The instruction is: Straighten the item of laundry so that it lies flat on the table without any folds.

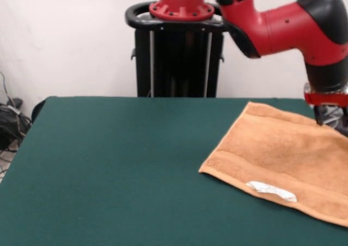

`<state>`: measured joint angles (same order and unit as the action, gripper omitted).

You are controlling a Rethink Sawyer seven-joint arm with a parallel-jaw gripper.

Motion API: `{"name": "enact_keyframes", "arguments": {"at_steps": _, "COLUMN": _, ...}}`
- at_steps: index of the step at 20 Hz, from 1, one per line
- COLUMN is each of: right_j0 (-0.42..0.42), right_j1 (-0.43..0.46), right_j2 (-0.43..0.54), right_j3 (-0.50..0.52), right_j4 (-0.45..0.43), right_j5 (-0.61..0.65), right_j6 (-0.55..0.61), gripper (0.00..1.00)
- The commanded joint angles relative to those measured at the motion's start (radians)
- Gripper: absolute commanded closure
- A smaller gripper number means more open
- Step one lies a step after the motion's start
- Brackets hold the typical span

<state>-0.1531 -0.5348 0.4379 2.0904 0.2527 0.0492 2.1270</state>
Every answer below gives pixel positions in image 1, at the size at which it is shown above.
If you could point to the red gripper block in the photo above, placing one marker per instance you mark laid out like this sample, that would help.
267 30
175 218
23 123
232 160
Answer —
326 99

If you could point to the tan terry towel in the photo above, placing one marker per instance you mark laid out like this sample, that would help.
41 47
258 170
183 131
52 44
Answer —
285 153

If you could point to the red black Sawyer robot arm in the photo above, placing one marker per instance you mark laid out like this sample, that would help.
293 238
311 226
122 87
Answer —
285 31

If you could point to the black bulky object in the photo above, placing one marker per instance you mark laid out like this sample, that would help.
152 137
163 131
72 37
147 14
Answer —
343 130

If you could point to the dark green tablecloth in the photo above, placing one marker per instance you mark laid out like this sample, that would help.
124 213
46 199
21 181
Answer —
108 175

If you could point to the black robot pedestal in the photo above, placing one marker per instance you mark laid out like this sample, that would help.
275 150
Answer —
185 66

